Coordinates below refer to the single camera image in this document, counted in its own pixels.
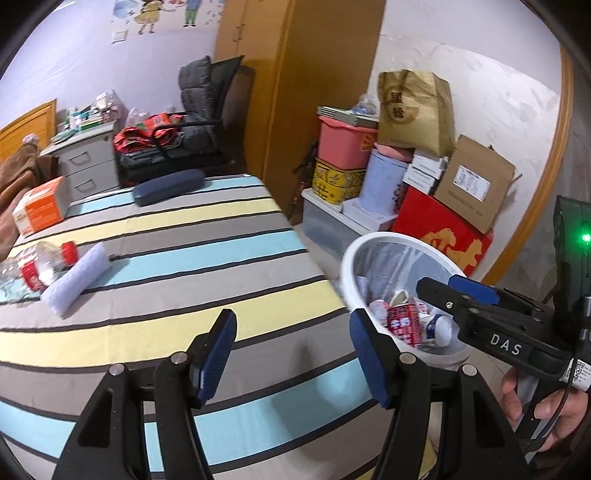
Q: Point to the strawberry milk carton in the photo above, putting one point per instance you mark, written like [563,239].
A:
[405,325]

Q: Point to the light blue cylinder container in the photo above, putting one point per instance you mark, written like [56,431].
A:
[383,184]

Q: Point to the pile of small boxes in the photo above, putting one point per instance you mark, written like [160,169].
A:
[87,117]

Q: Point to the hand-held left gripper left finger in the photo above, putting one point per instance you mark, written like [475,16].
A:
[214,355]

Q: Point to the red gift box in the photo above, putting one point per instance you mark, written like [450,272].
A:
[429,221]

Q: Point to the brown blanket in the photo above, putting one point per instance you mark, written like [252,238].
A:
[18,184]

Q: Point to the blue glasses case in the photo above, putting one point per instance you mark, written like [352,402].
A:
[168,187]

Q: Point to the grey drawer cabinet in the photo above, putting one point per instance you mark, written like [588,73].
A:
[85,161]

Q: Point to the white trash bin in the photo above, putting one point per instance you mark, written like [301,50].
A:
[358,247]

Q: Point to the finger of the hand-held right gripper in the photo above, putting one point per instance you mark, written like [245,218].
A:
[445,300]
[475,288]

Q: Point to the stack of white boxes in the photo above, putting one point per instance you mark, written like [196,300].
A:
[422,170]

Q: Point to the orange tissue box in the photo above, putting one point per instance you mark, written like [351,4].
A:
[44,207]

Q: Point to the wooden headboard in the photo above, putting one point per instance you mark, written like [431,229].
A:
[27,122]

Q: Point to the flat white box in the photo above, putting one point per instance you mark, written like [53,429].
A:
[367,217]

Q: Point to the grey slatted tray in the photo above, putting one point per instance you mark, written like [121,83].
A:
[341,115]

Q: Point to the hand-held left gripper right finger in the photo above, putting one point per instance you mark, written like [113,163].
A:
[369,357]

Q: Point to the yellow printed box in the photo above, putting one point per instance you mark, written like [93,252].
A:
[337,182]

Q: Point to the pink plastic bucket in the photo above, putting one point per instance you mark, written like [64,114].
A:
[346,143]

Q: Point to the brown cardboard box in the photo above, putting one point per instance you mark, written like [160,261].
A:
[475,184]

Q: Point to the clear red-label plastic bottle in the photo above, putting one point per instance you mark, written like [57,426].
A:
[37,267]

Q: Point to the white foam net sleeve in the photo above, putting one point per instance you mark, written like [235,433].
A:
[76,279]

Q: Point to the wooden wardrobe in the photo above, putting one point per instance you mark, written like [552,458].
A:
[295,92]

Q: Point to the clear plastic storage box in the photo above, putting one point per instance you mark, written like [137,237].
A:
[323,226]

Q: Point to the wooden door frame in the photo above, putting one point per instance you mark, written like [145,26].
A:
[554,161]

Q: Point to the person's right hand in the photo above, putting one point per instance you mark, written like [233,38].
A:
[561,410]

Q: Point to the red plaid bag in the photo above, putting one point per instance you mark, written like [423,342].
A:
[147,134]

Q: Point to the brown paper bag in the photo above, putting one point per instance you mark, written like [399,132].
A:
[415,110]

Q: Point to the grey cushioned chair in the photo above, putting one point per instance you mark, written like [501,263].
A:
[203,101]

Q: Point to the clear crumpled plastic bag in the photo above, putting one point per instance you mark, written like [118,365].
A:
[136,116]

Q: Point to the white yogurt cup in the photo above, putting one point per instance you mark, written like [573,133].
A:
[436,330]

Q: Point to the cartoon wall sticker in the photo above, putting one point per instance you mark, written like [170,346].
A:
[152,14]

